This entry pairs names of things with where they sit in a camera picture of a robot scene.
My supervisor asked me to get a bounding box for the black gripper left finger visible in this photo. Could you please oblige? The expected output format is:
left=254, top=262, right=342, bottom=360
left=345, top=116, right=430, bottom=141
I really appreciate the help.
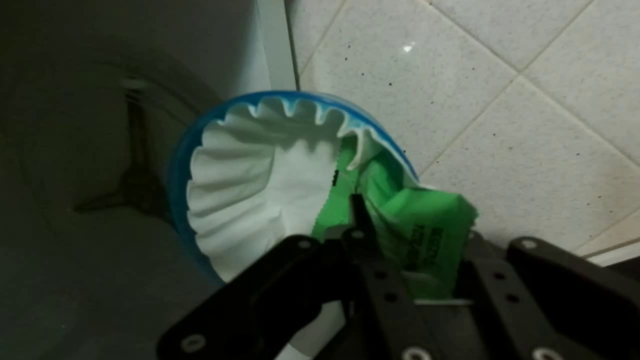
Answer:
left=156, top=191, right=436, bottom=360

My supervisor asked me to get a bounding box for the glass microwave turntable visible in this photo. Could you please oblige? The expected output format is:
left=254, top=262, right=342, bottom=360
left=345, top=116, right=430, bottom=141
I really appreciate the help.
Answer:
left=0, top=57, right=216, bottom=308

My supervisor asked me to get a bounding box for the green plastic packet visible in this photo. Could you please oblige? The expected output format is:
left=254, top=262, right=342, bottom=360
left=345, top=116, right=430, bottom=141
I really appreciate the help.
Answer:
left=309, top=135, right=482, bottom=305

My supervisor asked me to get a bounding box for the white paper coffee filter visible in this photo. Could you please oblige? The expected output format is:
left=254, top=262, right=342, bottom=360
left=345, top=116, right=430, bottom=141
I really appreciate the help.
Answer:
left=183, top=94, right=386, bottom=286

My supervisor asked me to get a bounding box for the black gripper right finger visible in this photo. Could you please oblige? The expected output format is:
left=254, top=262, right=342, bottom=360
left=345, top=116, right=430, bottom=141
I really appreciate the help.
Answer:
left=458, top=231, right=640, bottom=360

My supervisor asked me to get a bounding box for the blue bowl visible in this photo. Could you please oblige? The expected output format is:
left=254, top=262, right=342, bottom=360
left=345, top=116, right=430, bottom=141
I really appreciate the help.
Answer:
left=164, top=89, right=422, bottom=291

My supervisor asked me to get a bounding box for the white microwave door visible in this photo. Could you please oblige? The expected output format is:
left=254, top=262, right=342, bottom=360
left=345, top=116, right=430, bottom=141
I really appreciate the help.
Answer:
left=585, top=239, right=640, bottom=270

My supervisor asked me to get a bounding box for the white microwave oven body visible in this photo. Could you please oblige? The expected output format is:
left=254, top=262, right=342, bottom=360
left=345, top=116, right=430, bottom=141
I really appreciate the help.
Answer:
left=0, top=0, right=300, bottom=360

